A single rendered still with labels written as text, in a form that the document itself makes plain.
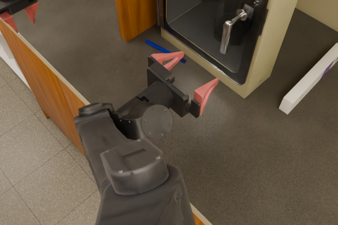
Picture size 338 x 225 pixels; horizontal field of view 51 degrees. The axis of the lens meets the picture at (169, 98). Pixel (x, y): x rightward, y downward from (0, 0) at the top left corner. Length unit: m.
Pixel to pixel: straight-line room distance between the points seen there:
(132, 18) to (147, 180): 0.82
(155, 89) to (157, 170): 0.43
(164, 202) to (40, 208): 1.68
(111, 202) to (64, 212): 1.61
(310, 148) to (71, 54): 0.69
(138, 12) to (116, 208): 0.84
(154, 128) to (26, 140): 1.56
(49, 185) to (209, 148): 1.20
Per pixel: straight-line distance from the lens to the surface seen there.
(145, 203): 0.22
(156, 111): 0.57
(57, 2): 1.25
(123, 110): 0.63
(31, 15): 0.93
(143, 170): 0.23
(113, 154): 0.28
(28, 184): 1.96
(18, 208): 1.93
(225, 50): 0.78
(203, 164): 0.84
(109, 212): 0.23
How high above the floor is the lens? 1.70
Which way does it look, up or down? 54 degrees down
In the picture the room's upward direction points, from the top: straight up
